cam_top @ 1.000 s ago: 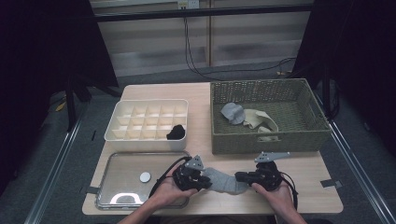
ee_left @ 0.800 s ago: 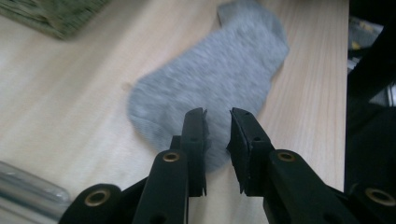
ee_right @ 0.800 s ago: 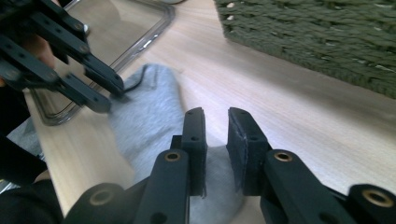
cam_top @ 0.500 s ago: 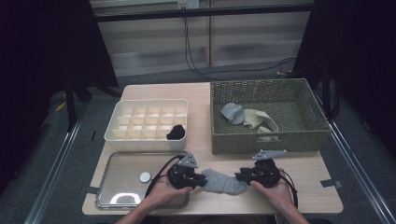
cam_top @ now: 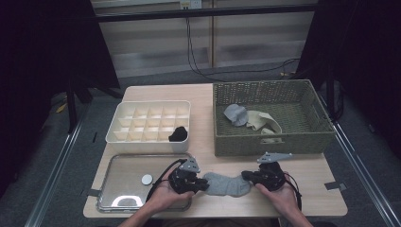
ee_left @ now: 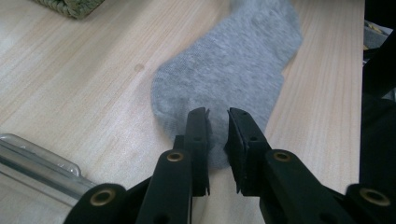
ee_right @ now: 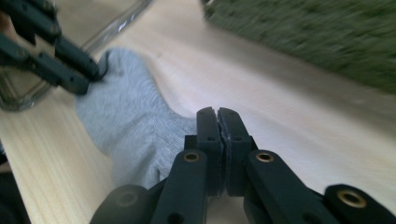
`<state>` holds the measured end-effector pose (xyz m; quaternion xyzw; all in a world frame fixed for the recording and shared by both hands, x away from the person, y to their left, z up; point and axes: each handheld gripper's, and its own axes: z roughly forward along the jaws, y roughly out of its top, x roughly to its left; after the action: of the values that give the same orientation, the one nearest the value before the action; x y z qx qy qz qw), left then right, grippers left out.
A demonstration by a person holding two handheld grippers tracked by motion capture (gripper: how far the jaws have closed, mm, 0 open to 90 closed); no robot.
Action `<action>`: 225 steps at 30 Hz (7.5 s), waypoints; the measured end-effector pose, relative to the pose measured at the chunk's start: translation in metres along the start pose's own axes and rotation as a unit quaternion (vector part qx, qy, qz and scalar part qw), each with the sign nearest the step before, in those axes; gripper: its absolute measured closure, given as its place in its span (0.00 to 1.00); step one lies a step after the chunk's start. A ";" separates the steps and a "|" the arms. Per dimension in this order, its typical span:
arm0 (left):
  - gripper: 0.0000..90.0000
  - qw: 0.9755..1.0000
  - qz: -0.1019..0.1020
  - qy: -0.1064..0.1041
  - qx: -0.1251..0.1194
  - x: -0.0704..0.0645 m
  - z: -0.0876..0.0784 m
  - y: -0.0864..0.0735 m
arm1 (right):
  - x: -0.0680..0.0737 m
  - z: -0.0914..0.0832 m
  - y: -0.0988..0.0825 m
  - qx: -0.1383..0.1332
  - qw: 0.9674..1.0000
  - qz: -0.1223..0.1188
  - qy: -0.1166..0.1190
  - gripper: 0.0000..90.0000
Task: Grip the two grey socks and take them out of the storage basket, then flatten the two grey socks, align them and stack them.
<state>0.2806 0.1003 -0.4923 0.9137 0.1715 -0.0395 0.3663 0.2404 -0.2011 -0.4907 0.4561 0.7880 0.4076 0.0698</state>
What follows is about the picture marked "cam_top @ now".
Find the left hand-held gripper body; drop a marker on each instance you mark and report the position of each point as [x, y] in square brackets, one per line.
[183, 183]

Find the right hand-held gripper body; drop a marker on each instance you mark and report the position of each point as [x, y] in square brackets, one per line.
[271, 178]

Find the black sock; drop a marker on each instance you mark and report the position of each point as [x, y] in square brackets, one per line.
[178, 134]

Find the clear plastic lid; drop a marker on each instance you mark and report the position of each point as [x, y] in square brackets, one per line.
[126, 173]

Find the white divided storage box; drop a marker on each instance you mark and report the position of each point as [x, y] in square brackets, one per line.
[148, 121]

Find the green woven basket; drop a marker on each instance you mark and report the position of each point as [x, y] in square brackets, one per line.
[299, 94]

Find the person's left hand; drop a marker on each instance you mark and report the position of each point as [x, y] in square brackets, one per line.
[162, 197]

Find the person's right hand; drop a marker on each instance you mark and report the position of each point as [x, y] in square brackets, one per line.
[283, 201]

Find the grey tape piece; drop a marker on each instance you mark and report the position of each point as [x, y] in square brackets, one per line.
[334, 185]
[92, 192]

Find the black tape strip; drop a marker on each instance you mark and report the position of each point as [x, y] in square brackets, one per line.
[94, 137]

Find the black metal stand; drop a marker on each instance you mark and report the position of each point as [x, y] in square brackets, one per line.
[330, 94]
[72, 110]

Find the black curtain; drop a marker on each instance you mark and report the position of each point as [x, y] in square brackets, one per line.
[47, 47]
[362, 47]

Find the black horizontal bar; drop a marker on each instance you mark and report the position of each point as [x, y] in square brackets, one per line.
[205, 12]

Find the metal floor rail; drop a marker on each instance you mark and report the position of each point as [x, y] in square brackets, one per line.
[53, 179]
[362, 176]

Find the white wall socket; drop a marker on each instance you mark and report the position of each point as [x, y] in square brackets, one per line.
[195, 3]

